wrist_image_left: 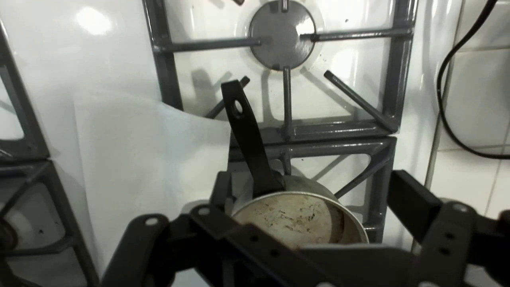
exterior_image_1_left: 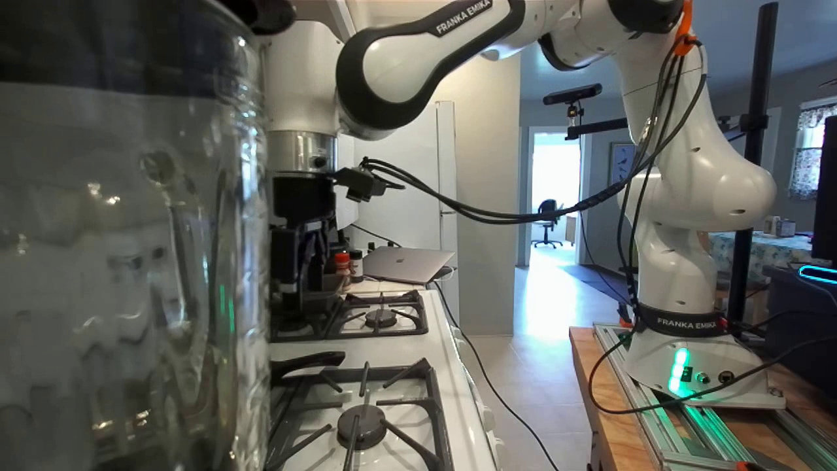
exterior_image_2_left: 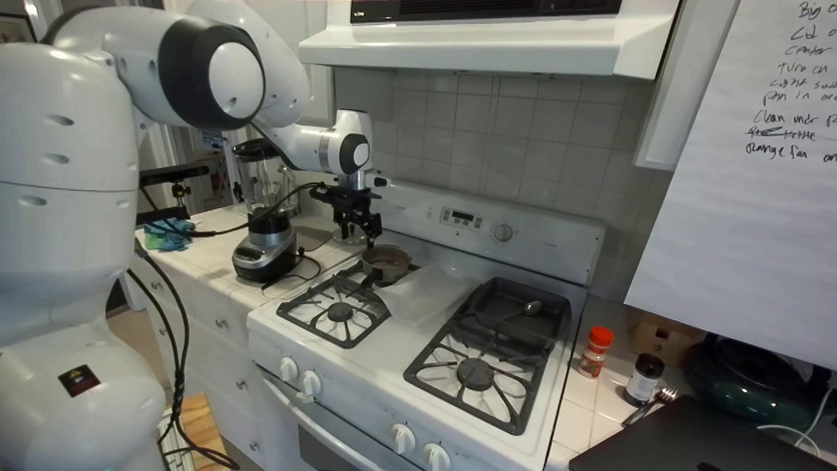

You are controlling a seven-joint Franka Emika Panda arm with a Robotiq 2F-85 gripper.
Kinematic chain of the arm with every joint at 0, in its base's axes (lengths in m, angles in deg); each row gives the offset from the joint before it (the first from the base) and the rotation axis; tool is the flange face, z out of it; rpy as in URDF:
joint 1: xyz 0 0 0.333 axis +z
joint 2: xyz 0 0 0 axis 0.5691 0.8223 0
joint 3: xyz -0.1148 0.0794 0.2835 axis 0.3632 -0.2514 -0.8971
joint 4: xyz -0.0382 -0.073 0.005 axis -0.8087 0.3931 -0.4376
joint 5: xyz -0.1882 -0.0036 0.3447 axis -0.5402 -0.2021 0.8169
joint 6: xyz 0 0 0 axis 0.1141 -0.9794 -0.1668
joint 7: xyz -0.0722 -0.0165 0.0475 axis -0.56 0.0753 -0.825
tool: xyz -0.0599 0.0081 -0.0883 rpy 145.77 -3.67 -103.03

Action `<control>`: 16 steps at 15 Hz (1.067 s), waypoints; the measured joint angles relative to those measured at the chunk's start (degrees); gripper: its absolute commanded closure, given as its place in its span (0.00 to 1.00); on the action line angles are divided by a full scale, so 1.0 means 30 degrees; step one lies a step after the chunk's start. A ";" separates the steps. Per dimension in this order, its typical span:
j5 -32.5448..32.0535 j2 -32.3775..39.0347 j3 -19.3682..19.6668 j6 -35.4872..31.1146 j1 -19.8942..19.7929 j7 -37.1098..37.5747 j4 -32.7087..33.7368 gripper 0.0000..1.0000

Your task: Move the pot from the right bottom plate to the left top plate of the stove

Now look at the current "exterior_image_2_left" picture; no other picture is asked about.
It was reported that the white handwritten paper sheet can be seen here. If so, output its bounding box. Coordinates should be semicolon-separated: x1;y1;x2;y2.
625;0;837;368

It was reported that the black two-burner stove grate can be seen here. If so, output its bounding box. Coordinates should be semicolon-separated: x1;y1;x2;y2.
402;274;576;437
276;258;421;349

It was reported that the black silver blender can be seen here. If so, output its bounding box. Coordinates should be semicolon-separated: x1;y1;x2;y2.
230;136;300;281

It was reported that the spice bottle red lid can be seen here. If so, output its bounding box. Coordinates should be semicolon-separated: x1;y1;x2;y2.
578;323;618;378

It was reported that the small metal pot black handle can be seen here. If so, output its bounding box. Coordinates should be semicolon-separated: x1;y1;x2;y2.
353;236;418;289

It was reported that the white power strip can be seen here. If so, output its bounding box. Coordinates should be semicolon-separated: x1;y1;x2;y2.
155;408;195;471

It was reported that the white counter cabinet with drawers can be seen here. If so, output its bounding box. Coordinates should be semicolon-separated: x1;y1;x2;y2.
128;203;350;471

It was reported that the dark green bowl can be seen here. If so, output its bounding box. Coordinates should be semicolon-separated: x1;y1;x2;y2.
682;335;828;428

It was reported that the white gas stove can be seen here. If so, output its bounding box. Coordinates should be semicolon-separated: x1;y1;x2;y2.
246;178;610;471

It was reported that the white range hood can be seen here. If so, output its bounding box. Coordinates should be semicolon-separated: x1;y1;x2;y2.
299;0;682;81

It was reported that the black cable bundle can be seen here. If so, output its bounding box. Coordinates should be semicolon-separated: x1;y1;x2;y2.
127;251;242;471

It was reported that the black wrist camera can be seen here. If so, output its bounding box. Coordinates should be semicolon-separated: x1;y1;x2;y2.
308;175;391;200

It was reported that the blue crumpled cloth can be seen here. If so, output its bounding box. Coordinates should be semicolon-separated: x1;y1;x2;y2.
142;216;197;254

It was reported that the dark bottle white label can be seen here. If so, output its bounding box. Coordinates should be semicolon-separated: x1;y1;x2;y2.
625;349;669;408

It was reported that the white oven door handle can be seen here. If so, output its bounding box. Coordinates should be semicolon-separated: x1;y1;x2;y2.
260;373;387;471

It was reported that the white stove knob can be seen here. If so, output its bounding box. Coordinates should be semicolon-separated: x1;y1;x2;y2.
421;438;453;471
299;368;325;403
278;352;304;384
387;420;418;455

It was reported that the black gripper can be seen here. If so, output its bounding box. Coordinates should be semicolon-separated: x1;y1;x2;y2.
331;191;387;247

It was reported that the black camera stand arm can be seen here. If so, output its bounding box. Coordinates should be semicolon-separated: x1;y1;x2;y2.
138;158;217;219

